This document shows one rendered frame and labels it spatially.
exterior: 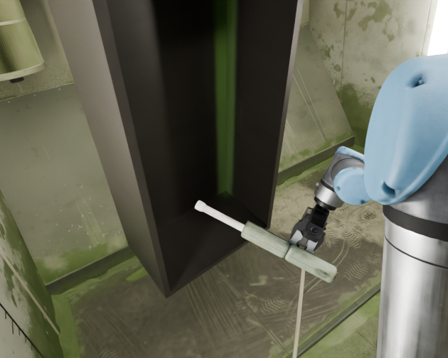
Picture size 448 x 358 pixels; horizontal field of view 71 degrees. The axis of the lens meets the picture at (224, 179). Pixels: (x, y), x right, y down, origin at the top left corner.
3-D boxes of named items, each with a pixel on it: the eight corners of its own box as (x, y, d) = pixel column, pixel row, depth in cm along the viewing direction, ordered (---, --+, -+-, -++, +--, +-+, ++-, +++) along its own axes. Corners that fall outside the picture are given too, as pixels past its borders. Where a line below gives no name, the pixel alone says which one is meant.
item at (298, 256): (338, 242, 112) (338, 275, 91) (331, 253, 114) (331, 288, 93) (219, 183, 122) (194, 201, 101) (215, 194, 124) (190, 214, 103)
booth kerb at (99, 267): (54, 300, 189) (45, 285, 183) (53, 297, 191) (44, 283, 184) (353, 148, 296) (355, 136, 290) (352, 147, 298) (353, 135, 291)
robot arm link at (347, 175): (389, 170, 72) (376, 156, 83) (336, 171, 74) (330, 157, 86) (385, 208, 75) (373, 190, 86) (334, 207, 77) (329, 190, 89)
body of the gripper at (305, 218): (320, 230, 104) (338, 200, 99) (318, 242, 96) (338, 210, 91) (299, 219, 105) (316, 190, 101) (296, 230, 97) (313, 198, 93)
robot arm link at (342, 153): (342, 148, 84) (338, 140, 93) (320, 187, 89) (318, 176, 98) (375, 162, 83) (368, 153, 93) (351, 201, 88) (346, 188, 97)
